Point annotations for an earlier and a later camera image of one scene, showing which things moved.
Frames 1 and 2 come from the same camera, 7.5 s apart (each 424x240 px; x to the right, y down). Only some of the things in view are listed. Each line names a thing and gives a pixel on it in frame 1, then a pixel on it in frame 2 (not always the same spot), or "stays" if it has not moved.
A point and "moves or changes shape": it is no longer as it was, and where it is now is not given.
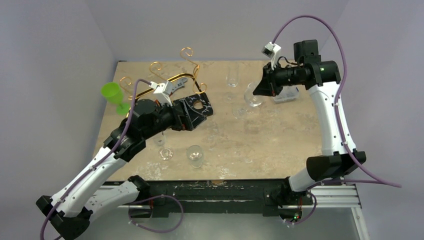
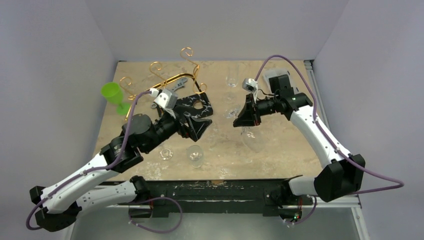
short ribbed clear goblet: [195, 154] stays
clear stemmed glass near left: [165, 153] stays
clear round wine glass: [252, 100] moves or changes shape
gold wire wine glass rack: [159, 80] stays
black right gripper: [270, 79] → [253, 110]
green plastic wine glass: [113, 92] stays
